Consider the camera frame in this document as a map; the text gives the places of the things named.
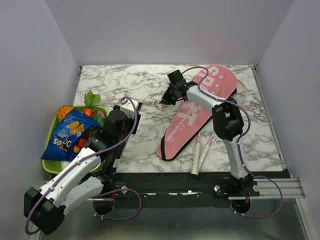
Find black shuttlecock tube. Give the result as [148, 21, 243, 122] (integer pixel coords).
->
[100, 131, 126, 178]

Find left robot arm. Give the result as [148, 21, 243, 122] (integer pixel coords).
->
[23, 97, 142, 235]

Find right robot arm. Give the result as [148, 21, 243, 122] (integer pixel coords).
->
[160, 70, 254, 196]

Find pink badminton racket right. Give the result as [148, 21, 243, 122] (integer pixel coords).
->
[198, 132, 215, 171]

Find pink badminton racket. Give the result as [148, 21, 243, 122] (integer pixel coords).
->
[198, 132, 215, 171]
[191, 134, 201, 175]

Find pink badminton racket left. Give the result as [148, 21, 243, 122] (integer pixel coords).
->
[191, 134, 201, 175]

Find pink toy fruit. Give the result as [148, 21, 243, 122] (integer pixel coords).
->
[96, 110, 106, 118]

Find pink racket bag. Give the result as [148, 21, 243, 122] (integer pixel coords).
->
[156, 65, 238, 162]

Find orange toy carrot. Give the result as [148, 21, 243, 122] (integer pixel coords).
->
[83, 108, 93, 118]

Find red toy cherries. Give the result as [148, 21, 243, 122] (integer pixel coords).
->
[72, 138, 88, 154]

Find blue Doritos chip bag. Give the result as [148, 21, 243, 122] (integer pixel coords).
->
[41, 108, 102, 162]

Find orange toy pineapple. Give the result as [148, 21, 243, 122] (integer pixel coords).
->
[56, 105, 74, 122]

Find white toy onion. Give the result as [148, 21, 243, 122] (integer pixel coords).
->
[60, 161, 70, 170]

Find green plastic tray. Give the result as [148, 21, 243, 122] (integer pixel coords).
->
[42, 105, 108, 174]

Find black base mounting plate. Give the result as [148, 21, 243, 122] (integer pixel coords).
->
[92, 172, 261, 208]

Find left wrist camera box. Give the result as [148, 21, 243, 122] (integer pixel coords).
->
[120, 97, 141, 119]

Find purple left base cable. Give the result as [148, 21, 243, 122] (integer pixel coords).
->
[93, 188, 142, 221]

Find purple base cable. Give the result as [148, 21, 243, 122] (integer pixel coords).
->
[229, 197, 283, 219]
[93, 188, 142, 221]

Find aluminium rail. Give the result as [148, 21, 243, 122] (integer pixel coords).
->
[224, 178, 306, 201]

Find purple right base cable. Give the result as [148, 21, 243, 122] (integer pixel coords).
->
[229, 197, 283, 219]

